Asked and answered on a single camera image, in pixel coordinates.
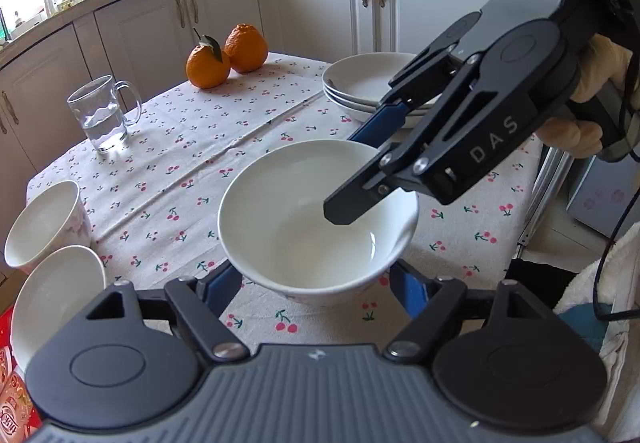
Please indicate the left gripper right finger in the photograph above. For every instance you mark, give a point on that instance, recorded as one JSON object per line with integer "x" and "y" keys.
{"x": 501, "y": 356}

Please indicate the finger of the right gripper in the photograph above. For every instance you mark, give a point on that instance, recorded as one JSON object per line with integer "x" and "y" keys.
{"x": 420, "y": 81}
{"x": 450, "y": 143}

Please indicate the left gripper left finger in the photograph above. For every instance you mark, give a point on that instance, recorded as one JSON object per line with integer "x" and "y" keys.
{"x": 129, "y": 360}

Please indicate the white plate with fruit print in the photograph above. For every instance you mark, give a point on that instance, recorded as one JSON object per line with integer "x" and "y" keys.
{"x": 357, "y": 84}

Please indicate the white bowl with floral outside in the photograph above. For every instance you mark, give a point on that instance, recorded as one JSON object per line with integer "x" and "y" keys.
{"x": 56, "y": 218}

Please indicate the white kitchen cabinets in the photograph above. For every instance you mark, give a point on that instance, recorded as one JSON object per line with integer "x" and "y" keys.
{"x": 147, "y": 41}

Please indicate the right hand in glove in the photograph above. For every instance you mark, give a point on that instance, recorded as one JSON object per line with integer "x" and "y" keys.
{"x": 602, "y": 61}

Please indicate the red drink carton box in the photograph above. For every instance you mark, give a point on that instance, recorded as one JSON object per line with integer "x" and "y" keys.
{"x": 19, "y": 418}

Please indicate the cherry print tablecloth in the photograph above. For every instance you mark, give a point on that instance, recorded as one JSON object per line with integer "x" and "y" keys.
{"x": 153, "y": 204}

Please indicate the bumpy orange without leaf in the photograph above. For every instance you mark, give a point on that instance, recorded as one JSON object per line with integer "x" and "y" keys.
{"x": 247, "y": 49}

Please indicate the orange with green leaf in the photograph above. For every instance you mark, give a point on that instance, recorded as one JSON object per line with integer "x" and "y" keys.
{"x": 207, "y": 66}

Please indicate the glass mug with water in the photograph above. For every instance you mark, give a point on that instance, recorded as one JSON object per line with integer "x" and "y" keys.
{"x": 97, "y": 110}

